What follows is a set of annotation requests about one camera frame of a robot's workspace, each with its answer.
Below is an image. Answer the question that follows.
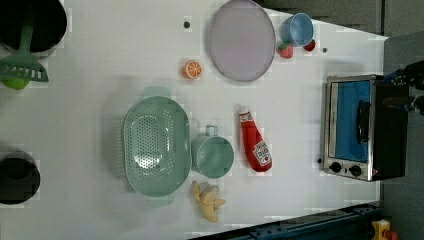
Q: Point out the black silver toaster oven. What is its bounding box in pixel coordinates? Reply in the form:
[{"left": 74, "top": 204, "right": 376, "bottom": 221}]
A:
[{"left": 323, "top": 75, "right": 409, "bottom": 182}]

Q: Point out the green plastic mug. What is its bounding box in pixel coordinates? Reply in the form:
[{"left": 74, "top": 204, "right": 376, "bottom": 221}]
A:
[{"left": 191, "top": 125, "right": 234, "bottom": 179}]

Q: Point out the toy orange half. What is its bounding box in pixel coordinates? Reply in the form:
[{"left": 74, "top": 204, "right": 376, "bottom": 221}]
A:
[{"left": 183, "top": 60, "right": 203, "bottom": 80}]

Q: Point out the red ketchup bottle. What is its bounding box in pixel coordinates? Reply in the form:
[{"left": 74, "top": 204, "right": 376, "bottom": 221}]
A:
[{"left": 238, "top": 106, "right": 272, "bottom": 172}]

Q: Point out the green perforated colander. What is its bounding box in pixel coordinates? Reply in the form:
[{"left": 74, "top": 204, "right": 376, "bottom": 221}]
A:
[{"left": 122, "top": 86, "right": 192, "bottom": 207}]

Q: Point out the peeled toy banana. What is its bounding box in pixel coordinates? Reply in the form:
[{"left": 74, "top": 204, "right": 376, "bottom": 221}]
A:
[{"left": 192, "top": 181, "right": 226, "bottom": 222}]

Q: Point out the lilac oval plate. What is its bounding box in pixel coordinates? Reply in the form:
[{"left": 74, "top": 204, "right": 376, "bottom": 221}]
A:
[{"left": 208, "top": 0, "right": 276, "bottom": 81}]

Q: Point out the toy strawberry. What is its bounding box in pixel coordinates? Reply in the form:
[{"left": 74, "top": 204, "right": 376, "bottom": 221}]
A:
[{"left": 277, "top": 42, "right": 294, "bottom": 59}]

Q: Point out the small red toy fruit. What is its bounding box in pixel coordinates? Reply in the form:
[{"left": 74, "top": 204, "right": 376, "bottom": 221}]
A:
[{"left": 303, "top": 40, "right": 316, "bottom": 52}]

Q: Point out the blue plastic cup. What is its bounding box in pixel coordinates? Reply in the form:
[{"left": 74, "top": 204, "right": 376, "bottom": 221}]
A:
[{"left": 281, "top": 13, "right": 314, "bottom": 47}]

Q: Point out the large black utensil pot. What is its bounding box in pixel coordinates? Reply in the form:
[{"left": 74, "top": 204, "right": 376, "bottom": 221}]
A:
[{"left": 0, "top": 0, "right": 68, "bottom": 59}]

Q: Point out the yellow red emergency button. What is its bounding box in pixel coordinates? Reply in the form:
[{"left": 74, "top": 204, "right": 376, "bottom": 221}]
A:
[{"left": 371, "top": 219, "right": 399, "bottom": 240}]

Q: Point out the green slotted spatula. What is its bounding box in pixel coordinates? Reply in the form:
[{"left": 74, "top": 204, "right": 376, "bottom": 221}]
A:
[{"left": 1, "top": 9, "right": 49, "bottom": 90}]

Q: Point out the blue metal table frame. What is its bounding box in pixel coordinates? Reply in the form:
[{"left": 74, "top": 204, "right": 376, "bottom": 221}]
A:
[{"left": 191, "top": 204, "right": 382, "bottom": 240}]

